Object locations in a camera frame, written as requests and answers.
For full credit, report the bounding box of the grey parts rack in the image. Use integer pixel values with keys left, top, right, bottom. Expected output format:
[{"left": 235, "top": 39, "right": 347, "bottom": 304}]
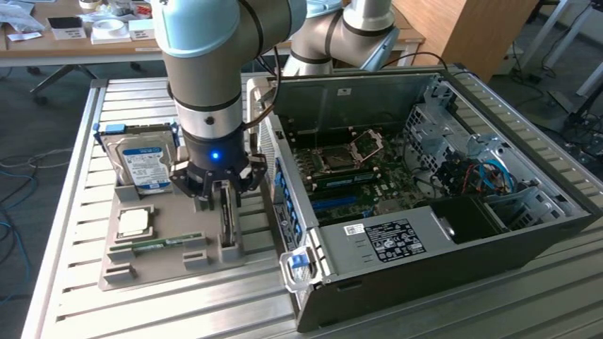
[{"left": 96, "top": 144, "right": 248, "bottom": 292}]

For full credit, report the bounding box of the black cable behind case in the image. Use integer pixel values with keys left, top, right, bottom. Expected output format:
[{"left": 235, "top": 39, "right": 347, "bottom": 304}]
[{"left": 397, "top": 51, "right": 472, "bottom": 77}]

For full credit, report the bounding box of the blue floor cable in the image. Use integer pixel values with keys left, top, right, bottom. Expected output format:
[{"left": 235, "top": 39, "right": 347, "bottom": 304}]
[{"left": 0, "top": 169, "right": 33, "bottom": 304}]

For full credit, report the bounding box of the white blue case latch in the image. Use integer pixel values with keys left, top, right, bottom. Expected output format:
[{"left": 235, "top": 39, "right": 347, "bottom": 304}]
[{"left": 280, "top": 246, "right": 317, "bottom": 293}]

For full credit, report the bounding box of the blue disk wire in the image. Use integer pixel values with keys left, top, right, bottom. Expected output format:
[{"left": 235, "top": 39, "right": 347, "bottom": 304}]
[{"left": 476, "top": 158, "right": 515, "bottom": 196}]

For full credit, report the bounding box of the white desk frame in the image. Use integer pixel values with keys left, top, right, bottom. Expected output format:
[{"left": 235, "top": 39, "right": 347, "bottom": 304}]
[{"left": 515, "top": 0, "right": 603, "bottom": 98}]

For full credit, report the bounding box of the wooden desk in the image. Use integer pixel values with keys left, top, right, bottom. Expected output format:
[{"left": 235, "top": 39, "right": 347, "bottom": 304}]
[{"left": 0, "top": 0, "right": 425, "bottom": 105}]

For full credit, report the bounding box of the metal socket cover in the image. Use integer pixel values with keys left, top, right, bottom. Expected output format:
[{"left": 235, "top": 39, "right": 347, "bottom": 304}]
[{"left": 348, "top": 129, "right": 385, "bottom": 163}]

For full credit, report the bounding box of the silver CPU chip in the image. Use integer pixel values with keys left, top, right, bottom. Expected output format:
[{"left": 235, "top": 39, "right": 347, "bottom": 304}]
[{"left": 117, "top": 210, "right": 152, "bottom": 237}]

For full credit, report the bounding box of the hard disk with blue rails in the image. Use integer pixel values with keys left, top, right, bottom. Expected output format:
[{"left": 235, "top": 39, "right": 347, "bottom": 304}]
[{"left": 92, "top": 121, "right": 183, "bottom": 195}]

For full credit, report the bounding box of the white cube box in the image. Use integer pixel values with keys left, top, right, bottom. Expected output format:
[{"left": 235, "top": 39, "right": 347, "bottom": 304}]
[{"left": 127, "top": 18, "right": 156, "bottom": 42}]

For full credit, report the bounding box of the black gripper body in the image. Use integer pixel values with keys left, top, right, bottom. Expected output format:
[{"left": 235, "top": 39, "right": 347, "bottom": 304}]
[{"left": 181, "top": 123, "right": 252, "bottom": 177}]

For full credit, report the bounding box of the clear plastic bag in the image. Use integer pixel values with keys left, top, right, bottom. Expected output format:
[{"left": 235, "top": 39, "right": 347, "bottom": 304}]
[{"left": 0, "top": 1, "right": 47, "bottom": 33}]

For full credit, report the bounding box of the black white sign box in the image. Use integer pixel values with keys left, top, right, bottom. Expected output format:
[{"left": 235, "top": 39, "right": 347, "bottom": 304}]
[{"left": 47, "top": 16, "right": 88, "bottom": 40}]

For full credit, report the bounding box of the green motherboard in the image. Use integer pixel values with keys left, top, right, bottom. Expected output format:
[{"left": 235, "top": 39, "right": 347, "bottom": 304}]
[{"left": 289, "top": 132, "right": 435, "bottom": 227}]

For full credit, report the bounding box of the blue expansion slot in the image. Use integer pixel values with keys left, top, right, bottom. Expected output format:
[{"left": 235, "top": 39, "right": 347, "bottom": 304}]
[{"left": 311, "top": 194, "right": 359, "bottom": 212}]

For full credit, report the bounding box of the flat white box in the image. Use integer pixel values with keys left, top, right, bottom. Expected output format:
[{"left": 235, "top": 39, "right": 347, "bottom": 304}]
[{"left": 89, "top": 30, "right": 133, "bottom": 45}]

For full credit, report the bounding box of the black open PC case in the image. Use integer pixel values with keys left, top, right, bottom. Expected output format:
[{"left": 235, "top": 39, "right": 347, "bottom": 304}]
[{"left": 247, "top": 63, "right": 601, "bottom": 333}]

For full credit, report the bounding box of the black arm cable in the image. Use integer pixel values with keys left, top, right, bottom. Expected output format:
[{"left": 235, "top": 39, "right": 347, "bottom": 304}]
[{"left": 237, "top": 0, "right": 284, "bottom": 130}]

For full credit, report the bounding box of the white tape roll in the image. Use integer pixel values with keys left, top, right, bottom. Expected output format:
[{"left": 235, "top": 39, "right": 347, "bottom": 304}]
[{"left": 92, "top": 19, "right": 129, "bottom": 36}]

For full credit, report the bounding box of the grey floor cable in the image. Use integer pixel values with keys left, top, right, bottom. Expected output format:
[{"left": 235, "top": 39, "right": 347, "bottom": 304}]
[{"left": 0, "top": 147, "right": 75, "bottom": 170}]

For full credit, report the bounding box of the CPU socket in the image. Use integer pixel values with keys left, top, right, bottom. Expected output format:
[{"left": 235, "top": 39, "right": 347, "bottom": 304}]
[{"left": 317, "top": 146, "right": 359, "bottom": 172}]

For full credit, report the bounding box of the loose green RAM stick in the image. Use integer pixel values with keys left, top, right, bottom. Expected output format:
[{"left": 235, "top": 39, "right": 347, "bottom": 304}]
[{"left": 111, "top": 232, "right": 207, "bottom": 250}]

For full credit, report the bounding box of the metal drive cage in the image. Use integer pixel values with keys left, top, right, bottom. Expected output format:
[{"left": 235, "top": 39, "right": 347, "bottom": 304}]
[{"left": 403, "top": 102, "right": 528, "bottom": 198}]

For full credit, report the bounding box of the silver power supply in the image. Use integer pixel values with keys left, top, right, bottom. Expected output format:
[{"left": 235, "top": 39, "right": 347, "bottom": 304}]
[{"left": 319, "top": 206, "right": 456, "bottom": 273}]

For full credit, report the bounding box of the green black graphics card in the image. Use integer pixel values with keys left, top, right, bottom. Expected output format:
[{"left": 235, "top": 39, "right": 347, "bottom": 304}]
[{"left": 216, "top": 178, "right": 239, "bottom": 248}]

